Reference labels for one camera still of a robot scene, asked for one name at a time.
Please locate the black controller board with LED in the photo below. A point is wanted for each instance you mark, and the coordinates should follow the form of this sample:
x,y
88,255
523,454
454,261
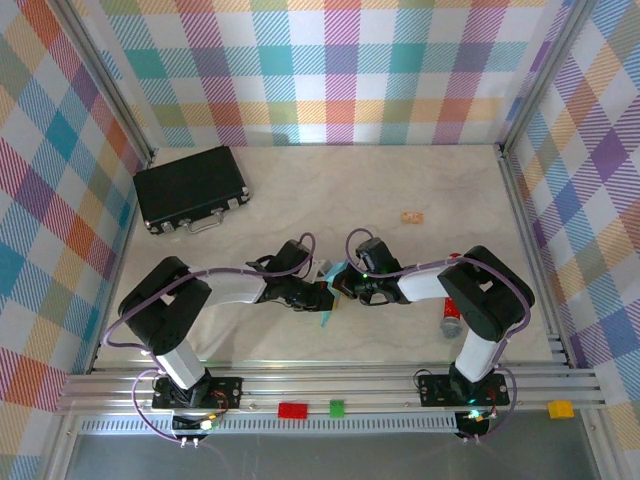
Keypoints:
x,y
197,427
474,422

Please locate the light blue paper sheet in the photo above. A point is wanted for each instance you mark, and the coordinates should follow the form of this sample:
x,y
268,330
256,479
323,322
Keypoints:
x,y
326,319

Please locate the yellow toy brick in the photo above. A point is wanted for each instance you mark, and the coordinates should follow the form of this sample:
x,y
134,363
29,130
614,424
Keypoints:
x,y
561,409

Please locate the red toy brick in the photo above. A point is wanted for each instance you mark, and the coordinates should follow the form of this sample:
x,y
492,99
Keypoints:
x,y
293,410

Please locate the aluminium corner post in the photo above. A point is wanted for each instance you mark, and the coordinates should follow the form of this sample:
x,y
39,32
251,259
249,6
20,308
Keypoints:
x,y
107,75
545,75

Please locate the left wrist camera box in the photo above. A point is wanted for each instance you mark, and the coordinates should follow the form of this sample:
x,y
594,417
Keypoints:
x,y
319,272

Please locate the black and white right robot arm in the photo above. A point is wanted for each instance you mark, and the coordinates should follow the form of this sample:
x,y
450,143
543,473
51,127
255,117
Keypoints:
x,y
480,295

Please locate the aluminium side rail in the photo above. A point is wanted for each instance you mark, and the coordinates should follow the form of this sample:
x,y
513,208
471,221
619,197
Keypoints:
x,y
531,250

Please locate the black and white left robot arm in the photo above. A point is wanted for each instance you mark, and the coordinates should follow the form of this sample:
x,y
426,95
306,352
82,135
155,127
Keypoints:
x,y
165,305

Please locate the green toy brick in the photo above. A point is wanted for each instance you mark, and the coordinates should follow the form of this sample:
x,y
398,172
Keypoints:
x,y
337,408

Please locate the aluminium mounting rail frame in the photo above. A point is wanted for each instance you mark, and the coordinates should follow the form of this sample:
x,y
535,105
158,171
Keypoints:
x,y
350,387

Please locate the small orange cracker piece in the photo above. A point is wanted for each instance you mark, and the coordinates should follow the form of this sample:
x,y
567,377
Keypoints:
x,y
413,217

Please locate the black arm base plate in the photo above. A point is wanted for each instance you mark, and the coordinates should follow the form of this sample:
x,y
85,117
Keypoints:
x,y
435,390
227,392

